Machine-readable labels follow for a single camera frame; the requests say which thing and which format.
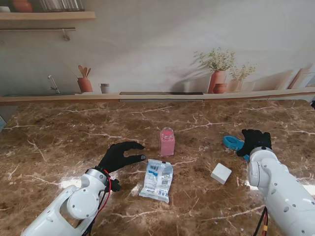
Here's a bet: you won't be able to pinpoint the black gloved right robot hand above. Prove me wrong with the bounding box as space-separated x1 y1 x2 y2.
236 129 273 158

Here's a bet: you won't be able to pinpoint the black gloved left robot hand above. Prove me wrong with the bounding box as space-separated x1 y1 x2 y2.
98 142 147 174

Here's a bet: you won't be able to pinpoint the blue plastic bag clip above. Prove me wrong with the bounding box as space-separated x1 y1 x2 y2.
222 135 251 162

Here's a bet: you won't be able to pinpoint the white square bottle cap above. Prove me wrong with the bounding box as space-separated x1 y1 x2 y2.
210 162 232 185

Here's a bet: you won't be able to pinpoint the white blue salt bag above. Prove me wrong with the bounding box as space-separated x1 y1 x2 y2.
139 158 174 204

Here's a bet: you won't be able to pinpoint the clear bottle with pink seasoning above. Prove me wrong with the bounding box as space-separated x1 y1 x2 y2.
159 127 176 157

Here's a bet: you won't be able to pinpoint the pale vase with flowers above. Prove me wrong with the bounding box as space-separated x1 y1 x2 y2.
228 62 256 93

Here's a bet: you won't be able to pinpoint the small round terracotta pot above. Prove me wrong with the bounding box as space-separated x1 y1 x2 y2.
213 83 228 94

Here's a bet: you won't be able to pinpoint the long wooden counter ledge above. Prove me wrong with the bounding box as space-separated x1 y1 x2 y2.
0 87 315 106

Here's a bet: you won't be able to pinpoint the leaning wooden cutting boards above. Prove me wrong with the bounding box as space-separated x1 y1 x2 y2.
287 64 315 89

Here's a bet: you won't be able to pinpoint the glass jars on shelf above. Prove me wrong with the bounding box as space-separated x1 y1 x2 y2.
40 0 84 12

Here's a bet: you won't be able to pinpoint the round terracotta jar on shelf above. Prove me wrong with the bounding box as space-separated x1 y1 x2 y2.
11 0 33 13

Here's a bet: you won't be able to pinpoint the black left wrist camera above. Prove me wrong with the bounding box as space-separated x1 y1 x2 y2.
109 178 122 192

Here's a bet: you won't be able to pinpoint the red black left arm cables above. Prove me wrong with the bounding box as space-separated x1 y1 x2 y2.
83 169 112 236

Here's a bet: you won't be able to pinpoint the red black arm cables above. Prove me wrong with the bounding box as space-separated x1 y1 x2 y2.
253 206 269 236
83 169 112 236

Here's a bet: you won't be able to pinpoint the red black right arm cables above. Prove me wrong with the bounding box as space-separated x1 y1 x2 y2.
253 206 269 236

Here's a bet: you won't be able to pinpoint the wooden wall shelf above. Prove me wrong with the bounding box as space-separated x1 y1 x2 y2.
0 11 96 21

